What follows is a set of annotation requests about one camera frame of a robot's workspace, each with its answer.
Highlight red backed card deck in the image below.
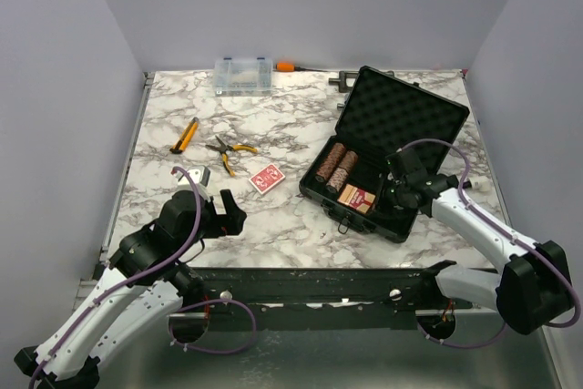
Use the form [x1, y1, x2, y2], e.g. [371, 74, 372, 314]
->
[249, 164, 285, 195]

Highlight Texas Hold'em card box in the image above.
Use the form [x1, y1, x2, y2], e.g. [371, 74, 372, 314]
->
[337, 184, 377, 215]

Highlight orange black chip roll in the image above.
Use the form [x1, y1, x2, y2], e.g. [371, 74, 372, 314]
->
[315, 155, 340, 182]
[339, 150, 358, 172]

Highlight orange blue chip roll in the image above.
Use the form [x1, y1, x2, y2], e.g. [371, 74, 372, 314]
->
[325, 167, 351, 193]

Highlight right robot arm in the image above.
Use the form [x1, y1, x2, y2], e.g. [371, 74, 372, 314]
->
[385, 144, 582, 335]

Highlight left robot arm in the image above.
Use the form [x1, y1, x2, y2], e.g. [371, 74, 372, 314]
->
[15, 189, 247, 388]

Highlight black poker set case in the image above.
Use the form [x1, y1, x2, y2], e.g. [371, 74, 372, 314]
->
[299, 66, 470, 243]

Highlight yellow black pliers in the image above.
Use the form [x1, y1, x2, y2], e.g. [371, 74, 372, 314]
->
[205, 136, 258, 177]

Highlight chip roll in case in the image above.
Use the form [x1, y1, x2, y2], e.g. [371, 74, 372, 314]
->
[327, 142, 346, 161]

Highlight yellow utility knife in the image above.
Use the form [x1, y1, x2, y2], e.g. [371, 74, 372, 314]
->
[169, 117, 199, 155]

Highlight clear plastic organizer box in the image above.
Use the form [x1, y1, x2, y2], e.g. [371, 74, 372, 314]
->
[212, 57, 273, 97]

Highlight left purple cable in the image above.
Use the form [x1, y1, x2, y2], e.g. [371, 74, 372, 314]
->
[27, 166, 259, 389]

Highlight purple cable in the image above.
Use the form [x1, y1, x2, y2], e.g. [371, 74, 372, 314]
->
[398, 138, 583, 348]
[27, 166, 259, 389]

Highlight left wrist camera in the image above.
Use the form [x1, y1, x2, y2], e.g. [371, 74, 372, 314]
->
[173, 165, 210, 201]

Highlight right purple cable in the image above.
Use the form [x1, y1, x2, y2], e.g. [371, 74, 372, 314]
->
[398, 138, 583, 348]

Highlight black mounting rail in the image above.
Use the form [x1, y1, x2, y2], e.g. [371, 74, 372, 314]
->
[149, 265, 475, 332]

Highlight orange handled screwdriver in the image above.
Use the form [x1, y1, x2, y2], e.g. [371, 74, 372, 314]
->
[274, 62, 325, 73]

